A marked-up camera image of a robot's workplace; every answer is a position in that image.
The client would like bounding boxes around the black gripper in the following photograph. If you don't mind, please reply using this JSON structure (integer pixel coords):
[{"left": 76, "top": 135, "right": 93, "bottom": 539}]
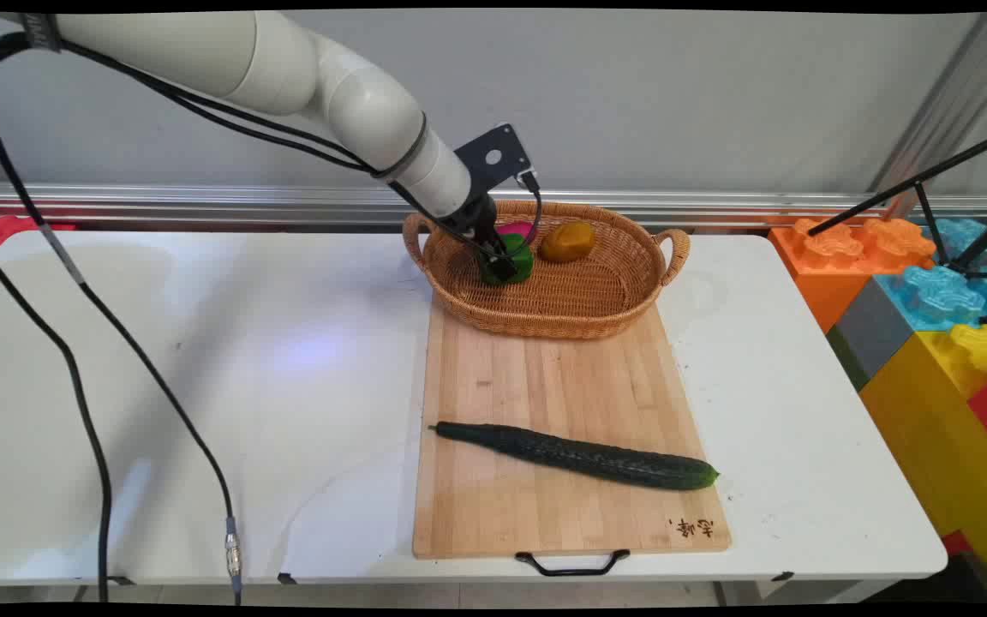
[{"left": 451, "top": 195, "right": 519, "bottom": 285}]

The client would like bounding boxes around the green toy bell pepper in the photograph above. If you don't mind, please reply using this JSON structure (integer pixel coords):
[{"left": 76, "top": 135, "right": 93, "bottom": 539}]
[{"left": 478, "top": 233, "right": 535, "bottom": 287}]

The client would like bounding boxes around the dark green cucumber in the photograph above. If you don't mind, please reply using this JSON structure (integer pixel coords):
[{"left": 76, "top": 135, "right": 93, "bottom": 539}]
[{"left": 428, "top": 421, "right": 721, "bottom": 492}]

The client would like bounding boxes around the brown toy potato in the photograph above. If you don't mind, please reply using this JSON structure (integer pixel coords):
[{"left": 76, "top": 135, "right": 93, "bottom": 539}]
[{"left": 541, "top": 222, "right": 596, "bottom": 264}]

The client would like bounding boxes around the woven wicker basket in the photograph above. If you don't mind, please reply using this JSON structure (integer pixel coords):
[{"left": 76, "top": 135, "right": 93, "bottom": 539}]
[{"left": 402, "top": 200, "right": 691, "bottom": 340}]

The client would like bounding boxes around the wooden cutting board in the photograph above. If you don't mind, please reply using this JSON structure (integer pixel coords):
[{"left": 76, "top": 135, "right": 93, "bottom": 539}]
[{"left": 412, "top": 300, "right": 733, "bottom": 578}]

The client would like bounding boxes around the orange giant building block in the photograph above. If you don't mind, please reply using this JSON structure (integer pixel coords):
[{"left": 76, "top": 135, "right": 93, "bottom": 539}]
[{"left": 769, "top": 217, "right": 938, "bottom": 334}]

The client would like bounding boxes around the grey giant building block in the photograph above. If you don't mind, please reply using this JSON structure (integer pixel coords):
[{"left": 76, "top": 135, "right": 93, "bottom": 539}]
[{"left": 827, "top": 275, "right": 916, "bottom": 392}]

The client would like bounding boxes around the black tripod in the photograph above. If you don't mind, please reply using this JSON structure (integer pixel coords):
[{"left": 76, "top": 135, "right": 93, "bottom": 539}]
[{"left": 807, "top": 125, "right": 987, "bottom": 281}]

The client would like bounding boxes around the blue giant building block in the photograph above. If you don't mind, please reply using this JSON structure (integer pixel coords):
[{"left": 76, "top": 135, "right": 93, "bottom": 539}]
[{"left": 874, "top": 218, "right": 987, "bottom": 332}]

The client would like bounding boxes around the yellow giant building block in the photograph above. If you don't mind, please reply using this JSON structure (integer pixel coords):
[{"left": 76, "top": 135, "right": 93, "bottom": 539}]
[{"left": 859, "top": 323, "right": 987, "bottom": 602}]

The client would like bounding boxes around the red foam block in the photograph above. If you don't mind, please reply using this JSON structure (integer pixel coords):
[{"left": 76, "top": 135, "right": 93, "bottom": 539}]
[{"left": 0, "top": 215, "right": 77, "bottom": 268}]

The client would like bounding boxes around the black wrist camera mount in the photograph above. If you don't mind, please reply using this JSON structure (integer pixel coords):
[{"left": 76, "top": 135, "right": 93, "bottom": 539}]
[{"left": 454, "top": 123, "right": 542, "bottom": 195}]

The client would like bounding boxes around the aluminium rail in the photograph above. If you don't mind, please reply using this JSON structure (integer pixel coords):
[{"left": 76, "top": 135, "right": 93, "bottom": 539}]
[{"left": 0, "top": 182, "right": 987, "bottom": 232}]

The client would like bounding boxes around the black cable with metal connector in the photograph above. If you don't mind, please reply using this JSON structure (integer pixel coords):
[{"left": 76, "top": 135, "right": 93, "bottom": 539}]
[{"left": 0, "top": 33, "right": 243, "bottom": 602}]

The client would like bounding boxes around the thick black cable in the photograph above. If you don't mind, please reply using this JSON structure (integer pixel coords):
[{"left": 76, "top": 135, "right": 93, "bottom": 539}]
[{"left": 0, "top": 233, "right": 111, "bottom": 602}]

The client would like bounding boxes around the aluminium frame post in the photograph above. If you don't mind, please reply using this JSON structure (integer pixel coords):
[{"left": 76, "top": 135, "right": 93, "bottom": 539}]
[{"left": 869, "top": 12, "right": 987, "bottom": 195}]

